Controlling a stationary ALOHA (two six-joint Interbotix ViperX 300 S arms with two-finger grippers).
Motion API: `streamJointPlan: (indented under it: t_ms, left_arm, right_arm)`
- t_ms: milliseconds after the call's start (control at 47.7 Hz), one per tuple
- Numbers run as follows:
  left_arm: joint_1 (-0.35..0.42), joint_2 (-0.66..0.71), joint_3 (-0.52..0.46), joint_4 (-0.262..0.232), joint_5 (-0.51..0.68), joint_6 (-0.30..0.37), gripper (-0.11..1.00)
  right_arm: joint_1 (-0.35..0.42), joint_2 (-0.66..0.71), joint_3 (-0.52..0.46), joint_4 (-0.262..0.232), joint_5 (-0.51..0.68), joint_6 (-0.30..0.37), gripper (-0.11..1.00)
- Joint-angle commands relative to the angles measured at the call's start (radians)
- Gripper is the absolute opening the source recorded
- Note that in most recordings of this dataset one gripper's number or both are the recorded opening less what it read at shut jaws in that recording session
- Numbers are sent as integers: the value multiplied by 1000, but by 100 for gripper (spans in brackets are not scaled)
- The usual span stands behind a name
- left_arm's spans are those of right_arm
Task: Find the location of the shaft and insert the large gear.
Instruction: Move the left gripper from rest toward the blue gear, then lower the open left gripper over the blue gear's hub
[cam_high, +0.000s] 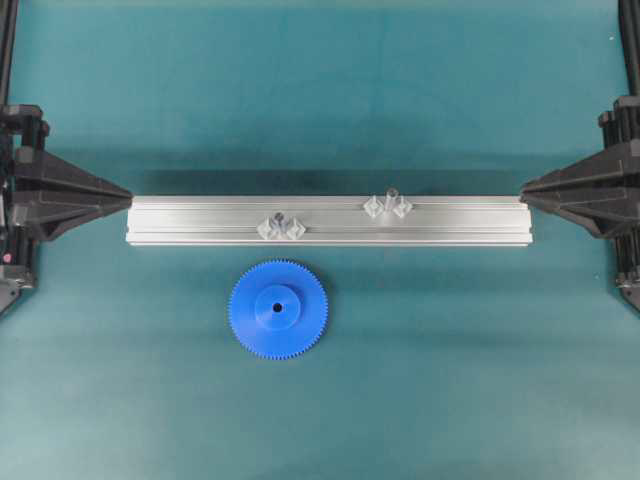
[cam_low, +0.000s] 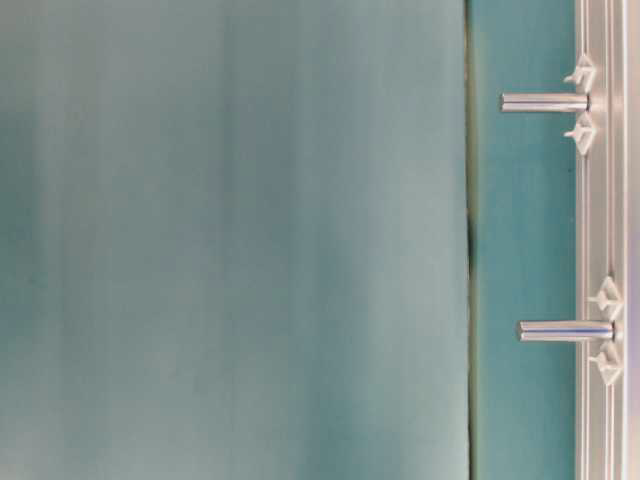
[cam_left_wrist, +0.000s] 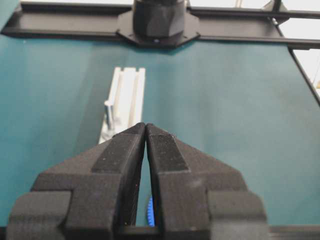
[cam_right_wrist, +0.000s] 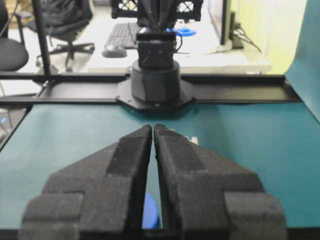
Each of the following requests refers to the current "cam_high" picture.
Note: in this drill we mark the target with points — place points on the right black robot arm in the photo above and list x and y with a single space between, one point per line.
600 193

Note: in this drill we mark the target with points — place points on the left steel shaft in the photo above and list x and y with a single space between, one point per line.
278 219

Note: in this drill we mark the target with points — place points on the steel shaft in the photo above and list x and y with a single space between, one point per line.
392 200
278 219

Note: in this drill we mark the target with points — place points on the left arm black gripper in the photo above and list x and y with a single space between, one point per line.
24 172

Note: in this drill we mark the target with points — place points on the long aluminium extrusion rail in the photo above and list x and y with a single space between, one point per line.
329 221

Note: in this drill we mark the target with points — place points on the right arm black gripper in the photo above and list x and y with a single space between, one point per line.
618 163

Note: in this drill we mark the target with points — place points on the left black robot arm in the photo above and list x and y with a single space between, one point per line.
42 195

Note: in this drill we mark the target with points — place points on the right steel shaft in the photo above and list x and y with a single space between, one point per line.
392 200

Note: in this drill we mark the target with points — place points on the large blue plastic gear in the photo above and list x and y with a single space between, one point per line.
278 309

